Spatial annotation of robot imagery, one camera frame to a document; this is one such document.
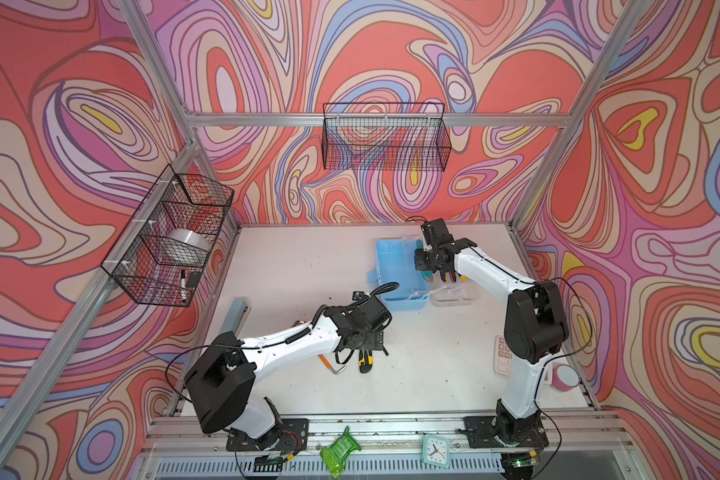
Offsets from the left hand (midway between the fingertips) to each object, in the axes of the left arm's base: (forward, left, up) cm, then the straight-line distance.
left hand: (370, 337), depth 83 cm
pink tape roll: (-11, -51, -1) cm, 52 cm away
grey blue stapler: (+7, +41, -2) cm, 41 cm away
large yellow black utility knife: (-5, +1, -5) cm, 7 cm away
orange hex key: (-6, +12, -6) cm, 15 cm away
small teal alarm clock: (-26, -15, -5) cm, 31 cm away
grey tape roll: (+16, +45, +25) cm, 54 cm away
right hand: (+24, -19, +3) cm, 30 cm away
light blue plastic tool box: (+29, -10, -3) cm, 31 cm away
